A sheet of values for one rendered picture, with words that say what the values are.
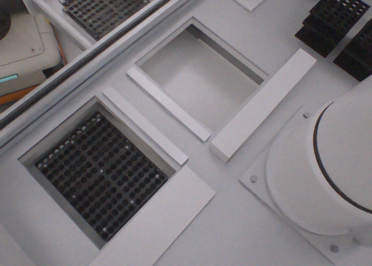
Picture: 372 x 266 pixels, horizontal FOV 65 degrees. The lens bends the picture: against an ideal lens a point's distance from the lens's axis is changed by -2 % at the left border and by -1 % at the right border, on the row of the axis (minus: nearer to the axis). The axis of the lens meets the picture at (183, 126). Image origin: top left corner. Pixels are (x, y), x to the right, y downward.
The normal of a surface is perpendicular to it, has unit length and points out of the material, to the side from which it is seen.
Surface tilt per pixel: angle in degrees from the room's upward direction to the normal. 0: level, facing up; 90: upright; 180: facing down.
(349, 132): 90
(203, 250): 0
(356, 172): 79
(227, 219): 0
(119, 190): 0
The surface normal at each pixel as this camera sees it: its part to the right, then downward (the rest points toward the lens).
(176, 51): 0.07, -0.38
